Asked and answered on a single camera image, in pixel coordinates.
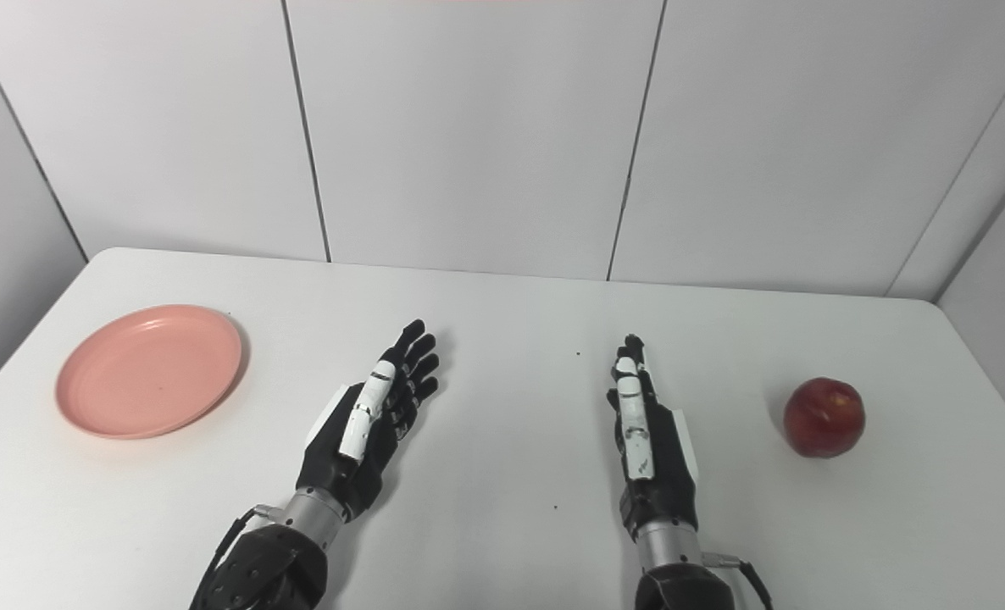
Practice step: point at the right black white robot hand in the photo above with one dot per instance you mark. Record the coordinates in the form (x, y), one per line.
(659, 483)

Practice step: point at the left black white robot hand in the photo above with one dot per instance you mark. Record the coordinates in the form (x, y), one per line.
(341, 462)

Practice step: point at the red apple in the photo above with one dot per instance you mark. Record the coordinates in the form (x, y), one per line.
(824, 418)

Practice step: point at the pink round plate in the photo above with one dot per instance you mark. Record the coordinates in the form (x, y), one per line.
(148, 371)

